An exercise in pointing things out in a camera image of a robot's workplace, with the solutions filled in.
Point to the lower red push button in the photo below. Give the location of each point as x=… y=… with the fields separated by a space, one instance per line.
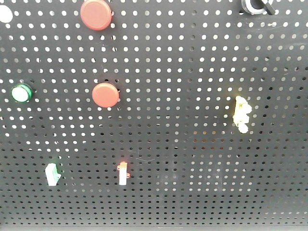
x=105 y=95

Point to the red push button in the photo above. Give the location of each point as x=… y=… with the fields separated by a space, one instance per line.
x=105 y=95
x=96 y=14

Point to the upper red push button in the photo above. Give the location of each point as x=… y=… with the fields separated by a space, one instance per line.
x=96 y=14

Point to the green illuminated push button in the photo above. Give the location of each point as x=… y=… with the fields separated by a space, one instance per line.
x=22 y=92

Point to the black perforated pegboard panel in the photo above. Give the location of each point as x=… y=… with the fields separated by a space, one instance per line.
x=178 y=66

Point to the red toggle switch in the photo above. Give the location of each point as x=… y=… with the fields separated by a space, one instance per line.
x=123 y=173

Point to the yellow handle knob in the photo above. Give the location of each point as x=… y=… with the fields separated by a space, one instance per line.
x=241 y=111

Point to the green toggle switch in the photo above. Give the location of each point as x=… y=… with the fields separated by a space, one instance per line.
x=52 y=174

